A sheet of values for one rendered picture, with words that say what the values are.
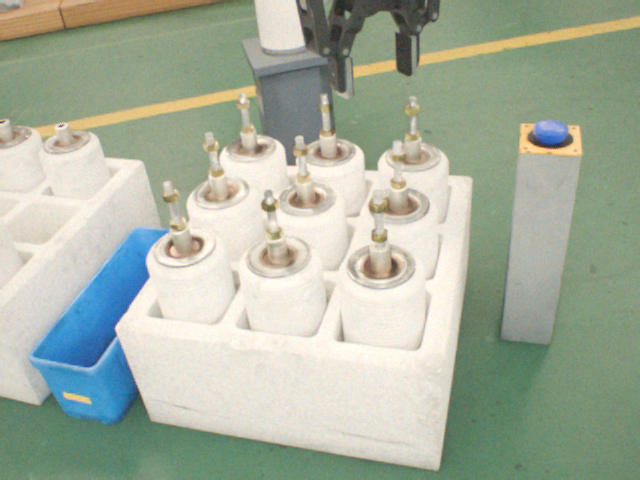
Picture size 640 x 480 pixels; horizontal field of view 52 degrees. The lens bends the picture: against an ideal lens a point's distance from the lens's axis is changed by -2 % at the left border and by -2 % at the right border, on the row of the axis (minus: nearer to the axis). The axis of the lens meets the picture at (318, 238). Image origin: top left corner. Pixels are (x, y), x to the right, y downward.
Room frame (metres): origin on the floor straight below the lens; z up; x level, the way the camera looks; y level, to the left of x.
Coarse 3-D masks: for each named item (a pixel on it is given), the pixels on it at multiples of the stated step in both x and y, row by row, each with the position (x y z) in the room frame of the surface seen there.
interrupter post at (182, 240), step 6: (186, 228) 0.63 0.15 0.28; (174, 234) 0.62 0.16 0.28; (180, 234) 0.62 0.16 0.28; (186, 234) 0.63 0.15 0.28; (174, 240) 0.63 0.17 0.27; (180, 240) 0.62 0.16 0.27; (186, 240) 0.63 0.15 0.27; (174, 246) 0.63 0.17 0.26; (180, 246) 0.62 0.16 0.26; (186, 246) 0.62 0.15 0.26; (192, 246) 0.63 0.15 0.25; (180, 252) 0.62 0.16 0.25; (186, 252) 0.62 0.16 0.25
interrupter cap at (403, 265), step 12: (360, 252) 0.58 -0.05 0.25; (396, 252) 0.58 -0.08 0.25; (408, 252) 0.57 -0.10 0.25; (348, 264) 0.56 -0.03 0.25; (360, 264) 0.56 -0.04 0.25; (396, 264) 0.56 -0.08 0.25; (408, 264) 0.55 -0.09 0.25; (360, 276) 0.54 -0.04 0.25; (372, 276) 0.54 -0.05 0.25; (384, 276) 0.54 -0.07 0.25; (396, 276) 0.54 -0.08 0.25; (408, 276) 0.53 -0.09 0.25; (372, 288) 0.52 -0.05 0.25; (384, 288) 0.52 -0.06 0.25
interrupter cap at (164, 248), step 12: (192, 228) 0.67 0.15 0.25; (168, 240) 0.65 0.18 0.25; (192, 240) 0.65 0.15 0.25; (204, 240) 0.64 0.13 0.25; (156, 252) 0.63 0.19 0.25; (168, 252) 0.63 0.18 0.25; (192, 252) 0.62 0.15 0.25; (204, 252) 0.62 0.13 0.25; (168, 264) 0.60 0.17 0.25; (180, 264) 0.60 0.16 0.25; (192, 264) 0.60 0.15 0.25
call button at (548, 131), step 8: (544, 120) 0.70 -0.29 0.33; (552, 120) 0.70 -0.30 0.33; (536, 128) 0.68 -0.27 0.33; (544, 128) 0.68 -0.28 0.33; (552, 128) 0.68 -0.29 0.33; (560, 128) 0.68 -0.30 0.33; (568, 128) 0.68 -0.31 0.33; (536, 136) 0.69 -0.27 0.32; (544, 136) 0.67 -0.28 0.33; (552, 136) 0.67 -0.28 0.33; (560, 136) 0.66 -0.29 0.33
